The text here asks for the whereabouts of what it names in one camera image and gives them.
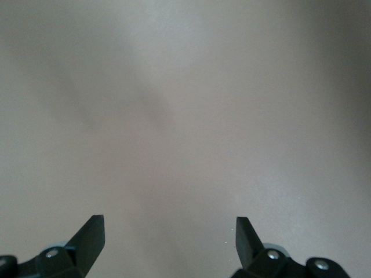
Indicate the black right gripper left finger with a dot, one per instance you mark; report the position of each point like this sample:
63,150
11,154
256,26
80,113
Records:
84,249

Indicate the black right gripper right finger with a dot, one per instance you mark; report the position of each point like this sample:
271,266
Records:
252,255

